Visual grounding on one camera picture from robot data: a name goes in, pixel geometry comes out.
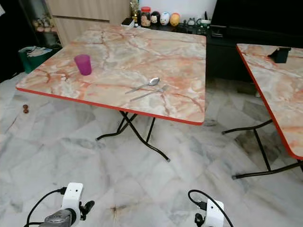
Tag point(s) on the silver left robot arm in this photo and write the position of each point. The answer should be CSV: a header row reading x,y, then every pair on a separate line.
x,y
60,219

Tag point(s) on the small brown floor object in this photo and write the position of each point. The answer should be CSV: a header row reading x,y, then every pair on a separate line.
x,y
25,109

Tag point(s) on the silver metal fork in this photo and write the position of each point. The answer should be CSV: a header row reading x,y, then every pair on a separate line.
x,y
151,92

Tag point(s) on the purple plastic cup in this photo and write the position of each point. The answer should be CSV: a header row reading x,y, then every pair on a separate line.
x,y
83,65

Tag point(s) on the silver metal spoon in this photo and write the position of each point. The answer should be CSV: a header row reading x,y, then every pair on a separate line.
x,y
153,81

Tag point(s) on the marble top folding table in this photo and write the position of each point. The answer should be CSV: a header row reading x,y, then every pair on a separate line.
x,y
281,94
132,49

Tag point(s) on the green waste bin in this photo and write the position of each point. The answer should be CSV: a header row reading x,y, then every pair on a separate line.
x,y
33,62

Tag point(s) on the small black stand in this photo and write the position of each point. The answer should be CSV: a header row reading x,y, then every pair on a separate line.
x,y
280,55

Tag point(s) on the light wooden cabinet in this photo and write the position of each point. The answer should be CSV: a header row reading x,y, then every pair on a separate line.
x,y
90,19

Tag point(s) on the black shelf with toys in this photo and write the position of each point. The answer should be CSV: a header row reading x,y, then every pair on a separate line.
x,y
41,23

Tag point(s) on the green and white mug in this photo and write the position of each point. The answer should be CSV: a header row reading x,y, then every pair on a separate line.
x,y
205,22

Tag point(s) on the red lidded snack jar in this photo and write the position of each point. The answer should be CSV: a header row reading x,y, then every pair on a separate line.
x,y
145,18

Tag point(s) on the black round figurine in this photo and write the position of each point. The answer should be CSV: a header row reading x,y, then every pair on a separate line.
x,y
155,18

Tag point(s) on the yellow round figurine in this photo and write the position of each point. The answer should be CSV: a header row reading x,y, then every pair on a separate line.
x,y
175,20

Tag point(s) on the gold trophy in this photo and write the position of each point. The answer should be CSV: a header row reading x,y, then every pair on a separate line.
x,y
134,10

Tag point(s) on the white round figurine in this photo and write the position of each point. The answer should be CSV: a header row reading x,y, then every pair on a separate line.
x,y
164,19

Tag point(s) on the black television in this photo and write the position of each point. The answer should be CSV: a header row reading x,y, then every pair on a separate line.
x,y
255,13

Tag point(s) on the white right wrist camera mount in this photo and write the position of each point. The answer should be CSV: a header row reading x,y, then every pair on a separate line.
x,y
214,213

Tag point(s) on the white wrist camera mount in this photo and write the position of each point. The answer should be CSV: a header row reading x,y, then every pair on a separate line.
x,y
75,196
214,213

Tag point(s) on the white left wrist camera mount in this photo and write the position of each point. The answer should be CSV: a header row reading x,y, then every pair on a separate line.
x,y
75,196

